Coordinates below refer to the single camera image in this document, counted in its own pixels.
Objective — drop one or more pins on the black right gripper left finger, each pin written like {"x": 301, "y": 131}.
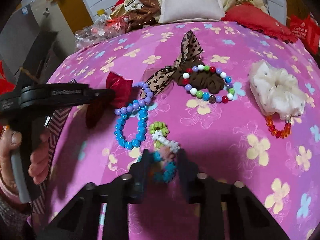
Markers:
{"x": 139, "y": 172}

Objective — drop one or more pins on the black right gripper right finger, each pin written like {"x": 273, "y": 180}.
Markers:
{"x": 187, "y": 172}

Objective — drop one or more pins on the red satin bow clip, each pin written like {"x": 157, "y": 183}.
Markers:
{"x": 117, "y": 94}

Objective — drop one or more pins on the leopard ribbon brown scrunchie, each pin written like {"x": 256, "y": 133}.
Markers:
{"x": 181, "y": 71}

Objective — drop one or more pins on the cream dotted scrunchie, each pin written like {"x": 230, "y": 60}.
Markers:
{"x": 276, "y": 91}

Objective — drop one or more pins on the grey knit sleeve forearm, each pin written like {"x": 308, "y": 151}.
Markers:
{"x": 14, "y": 215}

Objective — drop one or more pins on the left hand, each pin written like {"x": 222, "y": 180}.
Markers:
{"x": 39, "y": 158}

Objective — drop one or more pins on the striped white tray box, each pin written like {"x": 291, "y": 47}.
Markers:
{"x": 53, "y": 139}

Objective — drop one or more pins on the pink floral bedsheet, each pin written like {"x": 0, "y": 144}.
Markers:
{"x": 229, "y": 142}

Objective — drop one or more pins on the clear plastic bag pile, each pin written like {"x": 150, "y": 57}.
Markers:
{"x": 104, "y": 28}

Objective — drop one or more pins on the santa plush toy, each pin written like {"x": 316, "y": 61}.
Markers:
{"x": 117, "y": 4}

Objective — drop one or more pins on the red heart cushion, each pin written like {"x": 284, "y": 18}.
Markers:
{"x": 255, "y": 19}

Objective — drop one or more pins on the white small pillow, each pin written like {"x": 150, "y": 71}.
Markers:
{"x": 191, "y": 11}

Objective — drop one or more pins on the red paper bag right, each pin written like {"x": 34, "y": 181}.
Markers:
{"x": 307, "y": 30}

